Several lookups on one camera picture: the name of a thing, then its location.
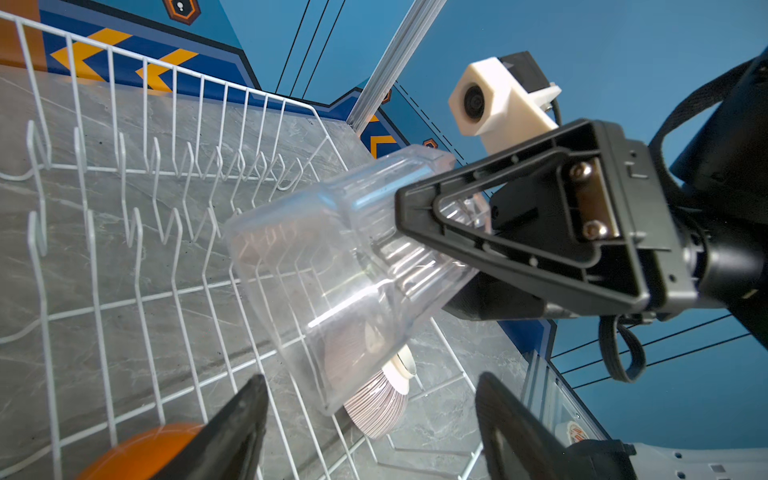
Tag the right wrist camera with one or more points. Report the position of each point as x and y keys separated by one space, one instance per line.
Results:
x=504 y=101

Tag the striped ceramic bowl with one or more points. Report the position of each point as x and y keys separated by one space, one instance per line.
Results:
x=375 y=401

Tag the white wire dish rack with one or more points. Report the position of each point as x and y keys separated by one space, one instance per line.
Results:
x=122 y=318

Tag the orange bowl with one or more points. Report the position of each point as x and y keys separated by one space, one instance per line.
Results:
x=143 y=455

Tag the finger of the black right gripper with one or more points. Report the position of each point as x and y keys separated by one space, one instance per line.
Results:
x=485 y=298

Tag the clear glass tumbler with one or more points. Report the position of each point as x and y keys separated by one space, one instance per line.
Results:
x=337 y=286

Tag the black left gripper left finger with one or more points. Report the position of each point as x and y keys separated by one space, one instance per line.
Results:
x=230 y=445

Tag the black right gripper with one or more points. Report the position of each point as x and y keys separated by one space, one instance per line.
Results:
x=577 y=216

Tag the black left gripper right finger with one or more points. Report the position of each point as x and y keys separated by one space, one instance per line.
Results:
x=516 y=445

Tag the aluminium corner post right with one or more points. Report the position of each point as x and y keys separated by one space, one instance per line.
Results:
x=410 y=33

